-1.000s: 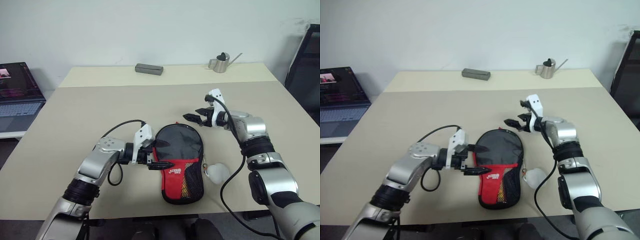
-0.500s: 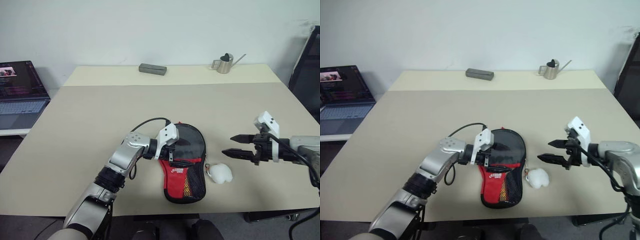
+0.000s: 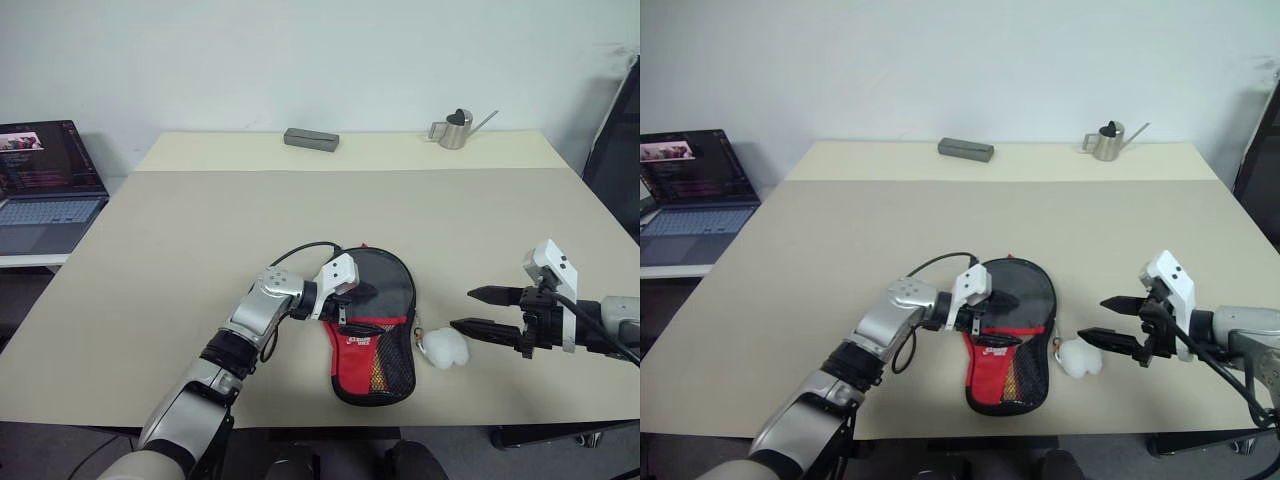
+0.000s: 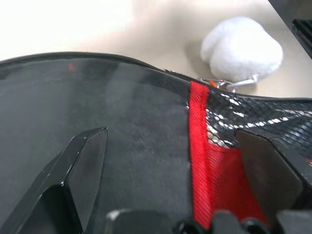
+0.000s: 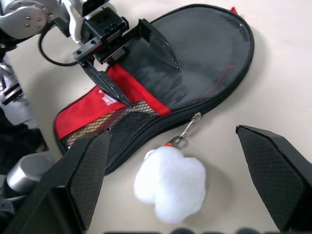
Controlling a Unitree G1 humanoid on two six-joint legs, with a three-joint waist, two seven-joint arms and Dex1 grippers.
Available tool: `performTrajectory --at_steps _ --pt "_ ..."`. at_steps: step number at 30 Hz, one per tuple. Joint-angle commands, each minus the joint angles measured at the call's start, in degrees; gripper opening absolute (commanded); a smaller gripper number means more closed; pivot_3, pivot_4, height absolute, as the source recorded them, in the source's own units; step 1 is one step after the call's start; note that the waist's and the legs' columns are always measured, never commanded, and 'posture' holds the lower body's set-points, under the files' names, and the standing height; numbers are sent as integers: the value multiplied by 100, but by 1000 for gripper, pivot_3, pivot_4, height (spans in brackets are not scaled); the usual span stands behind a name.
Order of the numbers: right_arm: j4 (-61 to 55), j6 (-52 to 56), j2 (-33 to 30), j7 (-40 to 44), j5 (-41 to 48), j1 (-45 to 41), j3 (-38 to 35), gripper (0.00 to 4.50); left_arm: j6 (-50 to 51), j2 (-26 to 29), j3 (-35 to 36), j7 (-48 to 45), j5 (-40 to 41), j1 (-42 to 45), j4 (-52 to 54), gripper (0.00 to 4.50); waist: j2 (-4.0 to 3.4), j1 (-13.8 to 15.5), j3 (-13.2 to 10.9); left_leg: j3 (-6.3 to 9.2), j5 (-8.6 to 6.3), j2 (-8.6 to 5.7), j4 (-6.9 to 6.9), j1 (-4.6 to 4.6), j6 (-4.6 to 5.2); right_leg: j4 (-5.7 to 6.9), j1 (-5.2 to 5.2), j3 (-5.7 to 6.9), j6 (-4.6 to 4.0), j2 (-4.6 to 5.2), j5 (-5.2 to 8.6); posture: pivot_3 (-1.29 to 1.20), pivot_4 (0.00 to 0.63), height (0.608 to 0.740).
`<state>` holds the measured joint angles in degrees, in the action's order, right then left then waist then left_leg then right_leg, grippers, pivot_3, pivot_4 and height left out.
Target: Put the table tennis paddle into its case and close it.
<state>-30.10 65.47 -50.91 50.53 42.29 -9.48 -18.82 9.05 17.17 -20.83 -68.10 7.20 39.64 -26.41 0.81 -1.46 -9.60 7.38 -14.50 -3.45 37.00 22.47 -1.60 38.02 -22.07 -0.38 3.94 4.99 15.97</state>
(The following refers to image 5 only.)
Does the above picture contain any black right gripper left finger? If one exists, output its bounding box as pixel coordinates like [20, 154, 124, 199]
[4, 131, 112, 234]

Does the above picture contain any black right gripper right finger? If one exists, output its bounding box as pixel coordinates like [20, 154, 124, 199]
[235, 124, 312, 232]

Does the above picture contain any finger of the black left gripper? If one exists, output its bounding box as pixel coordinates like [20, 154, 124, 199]
[82, 62, 135, 109]
[137, 18, 181, 72]

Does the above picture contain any table tennis paddle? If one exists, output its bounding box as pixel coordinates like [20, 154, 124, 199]
[65, 14, 251, 149]

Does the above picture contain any black red paddle case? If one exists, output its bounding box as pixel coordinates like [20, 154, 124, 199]
[53, 3, 255, 176]

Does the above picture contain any silver and black robot body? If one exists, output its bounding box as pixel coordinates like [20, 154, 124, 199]
[0, 31, 56, 203]

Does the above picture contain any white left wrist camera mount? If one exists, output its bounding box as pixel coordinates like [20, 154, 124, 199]
[59, 0, 98, 46]

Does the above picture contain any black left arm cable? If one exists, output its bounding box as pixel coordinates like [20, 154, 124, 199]
[38, 20, 82, 67]

